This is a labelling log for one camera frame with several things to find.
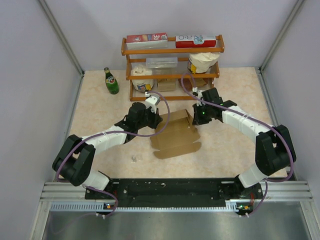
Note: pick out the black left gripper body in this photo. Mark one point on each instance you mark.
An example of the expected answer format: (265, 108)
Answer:
(150, 119)

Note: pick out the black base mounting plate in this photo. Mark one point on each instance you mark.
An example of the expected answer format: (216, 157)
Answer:
(179, 192)

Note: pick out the brown cardboard box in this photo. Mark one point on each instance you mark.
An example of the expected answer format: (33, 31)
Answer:
(175, 135)

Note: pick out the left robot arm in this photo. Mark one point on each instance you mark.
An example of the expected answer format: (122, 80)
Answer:
(75, 158)

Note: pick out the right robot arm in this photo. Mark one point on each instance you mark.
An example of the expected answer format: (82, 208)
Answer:
(274, 149)

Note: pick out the brown scouring pad pack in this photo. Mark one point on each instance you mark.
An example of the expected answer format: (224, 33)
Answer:
(189, 83)

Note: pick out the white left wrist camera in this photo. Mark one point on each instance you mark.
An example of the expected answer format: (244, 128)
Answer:
(151, 102)

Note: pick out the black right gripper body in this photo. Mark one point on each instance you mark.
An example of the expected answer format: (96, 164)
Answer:
(202, 114)

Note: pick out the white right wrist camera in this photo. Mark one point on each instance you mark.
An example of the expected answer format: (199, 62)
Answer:
(197, 94)

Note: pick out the white bag upper shelf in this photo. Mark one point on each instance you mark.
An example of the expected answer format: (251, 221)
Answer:
(199, 63)

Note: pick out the clear plastic container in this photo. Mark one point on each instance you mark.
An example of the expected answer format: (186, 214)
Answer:
(161, 62)

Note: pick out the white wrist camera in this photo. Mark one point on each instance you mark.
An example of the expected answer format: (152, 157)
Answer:
(197, 94)
(151, 102)

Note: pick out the orange wooden shelf rack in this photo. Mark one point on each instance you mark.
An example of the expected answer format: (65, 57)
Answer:
(136, 70)

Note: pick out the red white carton box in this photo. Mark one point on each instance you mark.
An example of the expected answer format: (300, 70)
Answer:
(195, 41)

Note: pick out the red foil wrap box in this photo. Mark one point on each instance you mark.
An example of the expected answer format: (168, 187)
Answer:
(147, 41)

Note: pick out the green glass bottle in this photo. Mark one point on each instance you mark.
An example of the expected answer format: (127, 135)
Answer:
(111, 82)

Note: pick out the tan sponge block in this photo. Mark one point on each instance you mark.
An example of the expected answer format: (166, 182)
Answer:
(166, 84)

